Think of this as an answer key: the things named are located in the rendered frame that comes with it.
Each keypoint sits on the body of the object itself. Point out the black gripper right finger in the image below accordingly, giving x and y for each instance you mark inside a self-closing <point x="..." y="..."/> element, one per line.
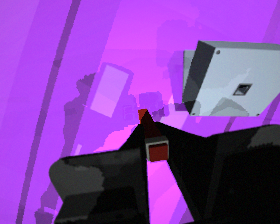
<point x="196" y="161"/>

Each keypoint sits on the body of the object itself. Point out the grey metal panel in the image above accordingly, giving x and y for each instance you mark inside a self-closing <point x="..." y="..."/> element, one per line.
<point x="227" y="78"/>

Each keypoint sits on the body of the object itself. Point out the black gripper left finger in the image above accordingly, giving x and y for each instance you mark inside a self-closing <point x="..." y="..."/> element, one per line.
<point x="98" y="171"/>

